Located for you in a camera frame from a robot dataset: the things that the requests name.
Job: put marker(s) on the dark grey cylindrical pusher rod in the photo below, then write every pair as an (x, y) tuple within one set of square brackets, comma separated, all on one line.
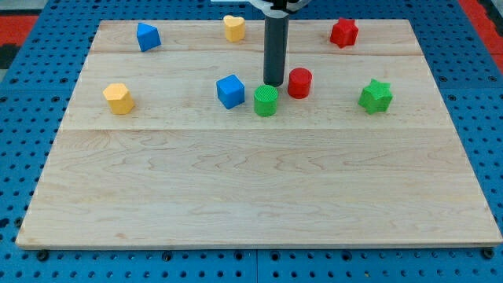
[(275, 46)]

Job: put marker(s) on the yellow heart block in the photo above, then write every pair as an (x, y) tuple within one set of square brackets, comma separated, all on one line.
[(234, 28)]

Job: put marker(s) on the red cylinder block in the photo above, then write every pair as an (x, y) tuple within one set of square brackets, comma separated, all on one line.
[(299, 83)]

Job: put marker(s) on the blue cube block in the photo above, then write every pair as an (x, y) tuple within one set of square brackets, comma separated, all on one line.
[(230, 91)]

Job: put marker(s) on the red star block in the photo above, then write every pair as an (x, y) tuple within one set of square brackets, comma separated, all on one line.
[(344, 32)]

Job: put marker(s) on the green star block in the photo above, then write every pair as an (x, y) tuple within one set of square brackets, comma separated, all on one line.
[(376, 97)]

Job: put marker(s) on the light wooden board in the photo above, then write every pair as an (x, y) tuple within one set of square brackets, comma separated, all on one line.
[(180, 171)]

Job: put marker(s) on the blue triangular prism block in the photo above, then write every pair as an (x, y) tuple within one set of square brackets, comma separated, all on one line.
[(148, 37)]

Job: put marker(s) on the yellow hexagon block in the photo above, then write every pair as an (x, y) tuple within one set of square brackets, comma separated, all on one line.
[(119, 99)]

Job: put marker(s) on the green cylinder block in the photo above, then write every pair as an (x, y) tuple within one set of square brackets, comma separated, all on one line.
[(265, 100)]

